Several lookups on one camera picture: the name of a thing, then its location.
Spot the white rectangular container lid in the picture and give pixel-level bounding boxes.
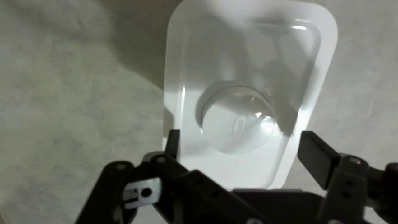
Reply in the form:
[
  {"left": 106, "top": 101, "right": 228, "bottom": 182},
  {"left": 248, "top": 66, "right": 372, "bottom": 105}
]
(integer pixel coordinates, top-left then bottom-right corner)
[{"left": 162, "top": 0, "right": 340, "bottom": 191}]

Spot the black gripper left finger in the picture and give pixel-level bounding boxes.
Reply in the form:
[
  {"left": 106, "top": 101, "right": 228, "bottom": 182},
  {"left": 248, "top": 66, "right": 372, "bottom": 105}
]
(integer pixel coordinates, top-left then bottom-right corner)
[{"left": 74, "top": 128, "right": 267, "bottom": 224}]

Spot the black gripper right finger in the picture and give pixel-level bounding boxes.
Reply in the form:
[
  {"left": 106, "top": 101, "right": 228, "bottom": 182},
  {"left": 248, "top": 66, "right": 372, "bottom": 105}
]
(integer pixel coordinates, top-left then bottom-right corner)
[{"left": 298, "top": 130, "right": 398, "bottom": 224}]

